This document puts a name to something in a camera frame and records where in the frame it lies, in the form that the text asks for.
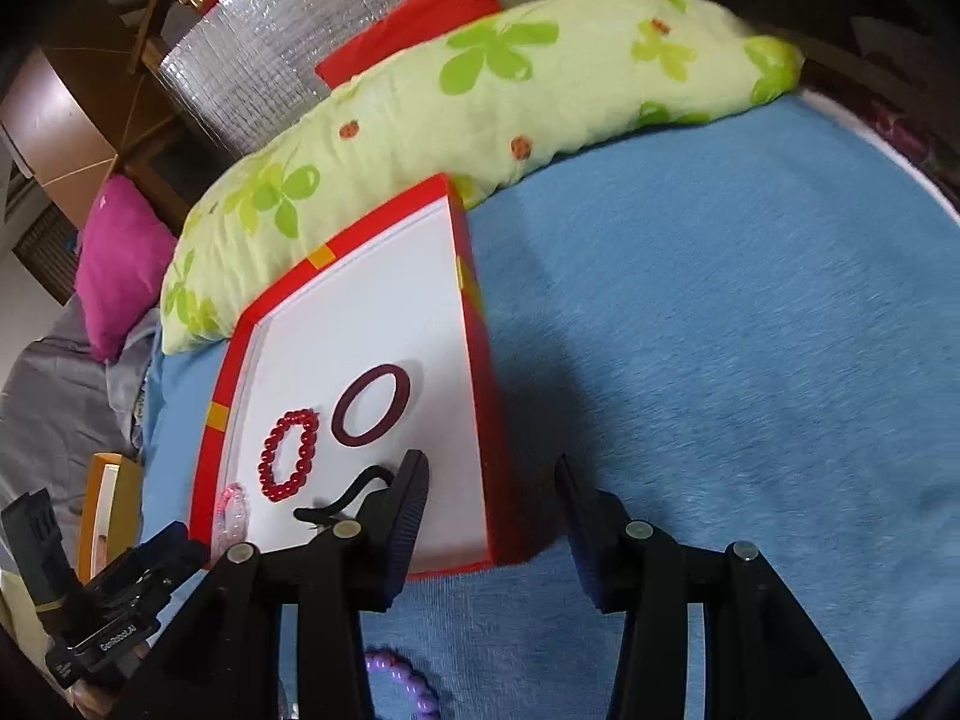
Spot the red bead bracelet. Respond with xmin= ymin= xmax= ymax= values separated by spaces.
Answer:
xmin=257 ymin=408 xmax=322 ymax=504

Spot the pink crystal bead bracelet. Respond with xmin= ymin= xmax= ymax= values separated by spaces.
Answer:
xmin=213 ymin=481 xmax=249 ymax=550

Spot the purple bead bracelet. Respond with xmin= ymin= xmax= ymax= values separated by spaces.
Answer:
xmin=362 ymin=648 xmax=445 ymax=720

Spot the blue towel mat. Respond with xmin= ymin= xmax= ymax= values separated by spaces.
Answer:
xmin=143 ymin=91 xmax=958 ymax=718

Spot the red shallow gift box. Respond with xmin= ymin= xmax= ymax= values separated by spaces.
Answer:
xmin=187 ymin=176 xmax=527 ymax=577

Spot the orange cardboard box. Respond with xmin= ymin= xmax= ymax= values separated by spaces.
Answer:
xmin=76 ymin=452 xmax=143 ymax=583

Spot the silver foil insulation board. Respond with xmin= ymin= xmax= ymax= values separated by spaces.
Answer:
xmin=158 ymin=0 xmax=532 ymax=158

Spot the maroon hair tie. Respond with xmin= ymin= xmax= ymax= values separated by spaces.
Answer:
xmin=330 ymin=362 xmax=413 ymax=447

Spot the red cushion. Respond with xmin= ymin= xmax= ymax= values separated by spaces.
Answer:
xmin=314 ymin=0 xmax=501 ymax=89

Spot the magenta cushion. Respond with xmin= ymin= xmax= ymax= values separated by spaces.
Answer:
xmin=75 ymin=176 xmax=176 ymax=362

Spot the green clover print pillow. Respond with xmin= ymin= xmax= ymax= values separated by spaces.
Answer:
xmin=160 ymin=0 xmax=804 ymax=355

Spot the black hair tie with ring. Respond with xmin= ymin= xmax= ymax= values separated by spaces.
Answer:
xmin=293 ymin=463 xmax=399 ymax=529

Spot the grey blanket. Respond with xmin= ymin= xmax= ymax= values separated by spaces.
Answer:
xmin=2 ymin=298 xmax=160 ymax=530

